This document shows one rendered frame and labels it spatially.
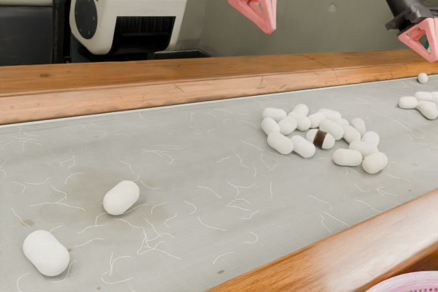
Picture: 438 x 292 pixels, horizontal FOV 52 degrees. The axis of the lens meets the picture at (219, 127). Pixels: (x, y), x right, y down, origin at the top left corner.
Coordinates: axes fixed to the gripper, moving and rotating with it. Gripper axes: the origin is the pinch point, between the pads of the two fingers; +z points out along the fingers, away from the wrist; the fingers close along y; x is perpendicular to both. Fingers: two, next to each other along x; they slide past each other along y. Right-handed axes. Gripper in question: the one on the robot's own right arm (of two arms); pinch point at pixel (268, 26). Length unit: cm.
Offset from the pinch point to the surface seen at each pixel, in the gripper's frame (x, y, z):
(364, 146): -4.2, 2.8, 19.7
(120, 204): -2.8, -29.3, 19.0
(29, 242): -4.2, -37.0, 20.2
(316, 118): 1.3, 3.3, 13.6
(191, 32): 178, 141, -113
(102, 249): -3.4, -32.1, 22.0
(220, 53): 170, 151, -92
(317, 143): -0.7, -1.0, 17.3
